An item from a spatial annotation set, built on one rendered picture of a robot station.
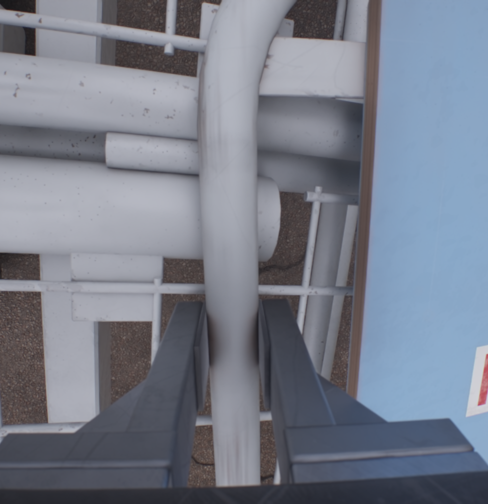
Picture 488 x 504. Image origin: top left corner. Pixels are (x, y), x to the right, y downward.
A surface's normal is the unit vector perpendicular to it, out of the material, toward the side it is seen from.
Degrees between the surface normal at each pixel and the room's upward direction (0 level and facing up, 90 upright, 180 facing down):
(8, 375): 0
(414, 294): 1
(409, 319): 1
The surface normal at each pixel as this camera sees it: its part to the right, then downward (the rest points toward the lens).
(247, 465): 0.48, 0.22
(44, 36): 0.22, 0.24
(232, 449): -0.09, 0.26
